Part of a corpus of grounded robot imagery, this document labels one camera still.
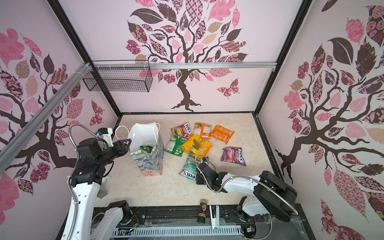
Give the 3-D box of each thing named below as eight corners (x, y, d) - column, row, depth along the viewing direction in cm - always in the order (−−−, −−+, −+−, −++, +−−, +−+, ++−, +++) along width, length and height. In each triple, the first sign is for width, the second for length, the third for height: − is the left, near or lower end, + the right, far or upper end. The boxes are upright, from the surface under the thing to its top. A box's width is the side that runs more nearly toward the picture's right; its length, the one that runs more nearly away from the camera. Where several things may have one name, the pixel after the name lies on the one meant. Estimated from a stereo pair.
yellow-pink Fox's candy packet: (177, 141, 105) (176, 138, 102) (171, 131, 111) (170, 128, 108) (193, 134, 109) (193, 131, 106) (187, 125, 115) (186, 122, 112)
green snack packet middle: (163, 153, 98) (162, 151, 96) (169, 138, 106) (168, 135, 104) (182, 156, 97) (181, 154, 94) (186, 140, 105) (186, 137, 102)
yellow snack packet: (182, 150, 100) (181, 145, 95) (195, 137, 106) (195, 132, 102) (199, 163, 94) (199, 159, 89) (211, 149, 100) (212, 144, 96)
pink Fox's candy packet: (221, 165, 93) (222, 163, 90) (220, 149, 101) (220, 146, 98) (243, 165, 93) (245, 162, 90) (240, 149, 101) (241, 146, 98)
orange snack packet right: (209, 135, 108) (210, 133, 107) (216, 125, 114) (217, 123, 112) (227, 144, 103) (228, 142, 101) (234, 134, 109) (234, 132, 107)
